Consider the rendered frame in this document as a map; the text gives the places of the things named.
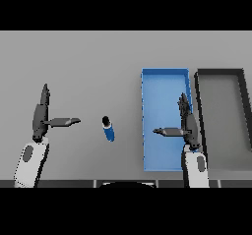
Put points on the left light grey robot arm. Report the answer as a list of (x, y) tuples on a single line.
[(30, 163)]

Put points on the dark grey rectangular bin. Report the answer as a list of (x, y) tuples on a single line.
[(226, 121)]

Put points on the left dark grey robot hand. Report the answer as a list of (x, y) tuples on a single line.
[(40, 119)]

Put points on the right light grey robot arm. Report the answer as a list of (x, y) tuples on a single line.
[(195, 166)]

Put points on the right dark grey robot hand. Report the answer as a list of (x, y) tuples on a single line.
[(189, 127)]

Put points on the blue pipe with dark end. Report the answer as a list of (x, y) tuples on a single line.
[(108, 129)]

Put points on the blue rectangular bin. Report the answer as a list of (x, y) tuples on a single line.
[(164, 121)]

